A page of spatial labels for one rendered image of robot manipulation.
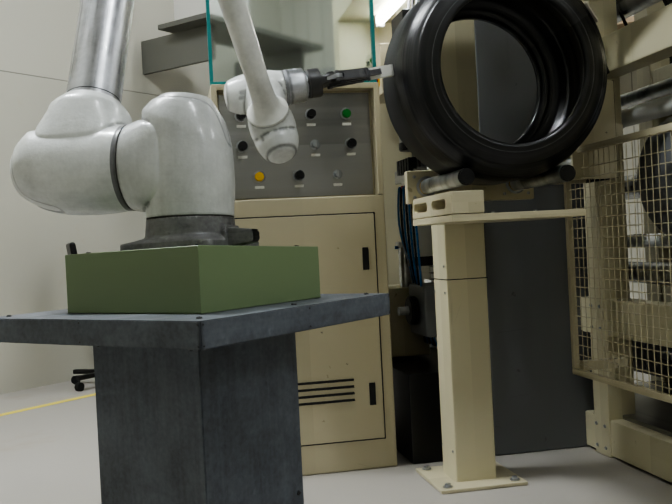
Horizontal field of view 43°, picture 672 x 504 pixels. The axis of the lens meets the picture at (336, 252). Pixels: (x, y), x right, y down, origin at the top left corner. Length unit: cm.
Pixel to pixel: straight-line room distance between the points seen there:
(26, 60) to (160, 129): 396
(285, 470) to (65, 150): 67
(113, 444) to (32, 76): 406
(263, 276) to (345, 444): 151
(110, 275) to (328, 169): 151
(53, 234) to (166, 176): 392
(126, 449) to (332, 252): 142
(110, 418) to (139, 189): 39
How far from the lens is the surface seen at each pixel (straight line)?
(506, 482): 266
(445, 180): 230
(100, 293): 145
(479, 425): 266
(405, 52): 224
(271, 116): 204
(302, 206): 275
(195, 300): 129
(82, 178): 151
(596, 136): 271
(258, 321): 125
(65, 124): 156
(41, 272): 529
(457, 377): 261
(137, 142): 148
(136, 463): 149
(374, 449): 287
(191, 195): 144
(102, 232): 559
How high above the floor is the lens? 74
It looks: 1 degrees down
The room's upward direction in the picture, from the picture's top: 3 degrees counter-clockwise
